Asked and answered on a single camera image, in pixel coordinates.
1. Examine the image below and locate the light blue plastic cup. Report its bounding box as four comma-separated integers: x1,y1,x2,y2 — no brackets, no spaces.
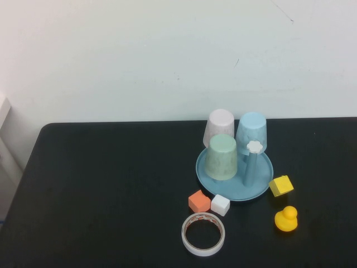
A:
235,112,269,157

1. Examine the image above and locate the pale pink plastic cup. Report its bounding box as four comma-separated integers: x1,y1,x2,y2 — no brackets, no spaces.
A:
202,109,235,149

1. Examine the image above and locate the pale green plastic cup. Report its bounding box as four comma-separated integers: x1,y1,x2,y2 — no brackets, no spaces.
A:
204,134,238,181

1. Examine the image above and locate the blue cup stand with pegs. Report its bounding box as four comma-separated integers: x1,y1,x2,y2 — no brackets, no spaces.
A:
195,140,274,202

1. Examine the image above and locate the orange foam cube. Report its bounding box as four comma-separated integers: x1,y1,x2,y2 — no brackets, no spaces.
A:
188,189,211,213

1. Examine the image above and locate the white foam cube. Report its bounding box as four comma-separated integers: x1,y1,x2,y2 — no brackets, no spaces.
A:
210,194,231,217

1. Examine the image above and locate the yellow foam cube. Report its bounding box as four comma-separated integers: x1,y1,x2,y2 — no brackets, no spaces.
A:
268,175,295,197

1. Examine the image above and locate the white tape roll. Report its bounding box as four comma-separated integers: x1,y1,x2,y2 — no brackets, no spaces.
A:
181,212,225,257

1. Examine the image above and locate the yellow rubber duck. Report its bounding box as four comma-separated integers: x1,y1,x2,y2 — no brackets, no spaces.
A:
274,205,298,232

